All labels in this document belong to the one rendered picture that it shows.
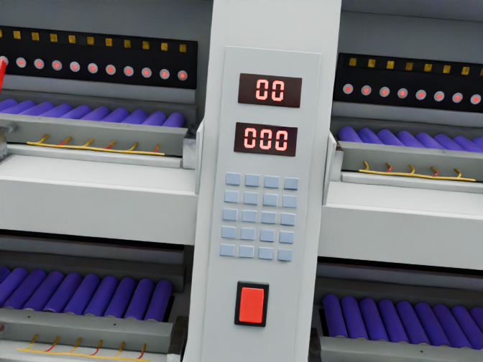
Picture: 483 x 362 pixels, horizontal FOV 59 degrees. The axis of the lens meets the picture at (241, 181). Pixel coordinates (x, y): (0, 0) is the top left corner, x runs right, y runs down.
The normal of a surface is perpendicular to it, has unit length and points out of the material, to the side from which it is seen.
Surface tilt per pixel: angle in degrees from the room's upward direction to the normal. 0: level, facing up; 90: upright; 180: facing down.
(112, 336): 109
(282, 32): 90
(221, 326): 90
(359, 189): 19
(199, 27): 90
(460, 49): 90
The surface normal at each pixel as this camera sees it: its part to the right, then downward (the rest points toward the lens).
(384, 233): -0.04, 0.39
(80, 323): 0.07, -0.92
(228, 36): -0.02, 0.06
